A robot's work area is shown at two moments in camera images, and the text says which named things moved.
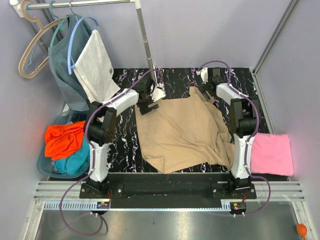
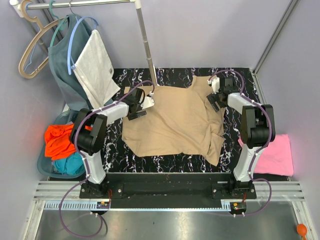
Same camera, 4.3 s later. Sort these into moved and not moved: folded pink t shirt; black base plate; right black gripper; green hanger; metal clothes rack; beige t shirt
Moved: right black gripper; beige t shirt
Not moved: green hanger; black base plate; folded pink t shirt; metal clothes rack
